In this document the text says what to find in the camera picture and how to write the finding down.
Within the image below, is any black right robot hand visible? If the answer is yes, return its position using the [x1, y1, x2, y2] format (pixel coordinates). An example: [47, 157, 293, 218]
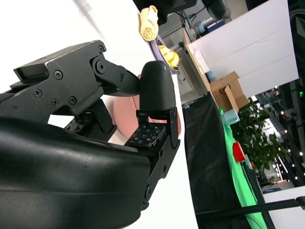
[0, 40, 181, 229]

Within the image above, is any pink plastic bowl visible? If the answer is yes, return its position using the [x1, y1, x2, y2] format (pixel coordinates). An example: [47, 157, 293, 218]
[175, 107, 184, 140]
[113, 73, 143, 142]

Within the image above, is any black backdrop cloth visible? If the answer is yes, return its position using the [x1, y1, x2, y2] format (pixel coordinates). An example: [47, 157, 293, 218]
[182, 93, 275, 229]

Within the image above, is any purple plate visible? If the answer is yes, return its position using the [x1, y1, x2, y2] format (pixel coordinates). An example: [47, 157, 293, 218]
[150, 33, 168, 63]

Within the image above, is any yellow toy banana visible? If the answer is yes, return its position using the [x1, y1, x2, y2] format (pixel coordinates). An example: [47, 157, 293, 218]
[158, 45, 180, 67]

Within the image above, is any rolled beige towel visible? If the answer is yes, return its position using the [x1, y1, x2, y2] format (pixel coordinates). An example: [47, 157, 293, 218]
[139, 6, 160, 42]

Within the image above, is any light wooden table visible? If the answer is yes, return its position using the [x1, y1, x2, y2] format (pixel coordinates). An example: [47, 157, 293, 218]
[183, 31, 215, 95]

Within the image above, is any pale teal cup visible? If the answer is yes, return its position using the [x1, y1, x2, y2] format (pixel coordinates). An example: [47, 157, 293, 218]
[220, 109, 240, 125]

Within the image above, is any green backdrop cloth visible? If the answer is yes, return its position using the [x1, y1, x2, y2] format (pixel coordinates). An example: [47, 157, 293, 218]
[218, 107, 270, 229]

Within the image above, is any red cup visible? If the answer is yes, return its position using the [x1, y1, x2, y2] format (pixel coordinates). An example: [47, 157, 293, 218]
[233, 141, 246, 163]

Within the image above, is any brown cardboard box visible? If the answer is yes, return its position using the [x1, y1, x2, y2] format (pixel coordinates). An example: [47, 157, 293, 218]
[209, 71, 250, 113]

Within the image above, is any green leafy plant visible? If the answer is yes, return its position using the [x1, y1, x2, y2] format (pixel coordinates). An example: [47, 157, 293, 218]
[231, 100, 292, 185]

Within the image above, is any black tripod pole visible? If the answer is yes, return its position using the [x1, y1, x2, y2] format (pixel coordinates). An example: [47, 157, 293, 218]
[195, 195, 305, 218]

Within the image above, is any large white board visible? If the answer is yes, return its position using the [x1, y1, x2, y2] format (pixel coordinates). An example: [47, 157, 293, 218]
[190, 0, 300, 99]

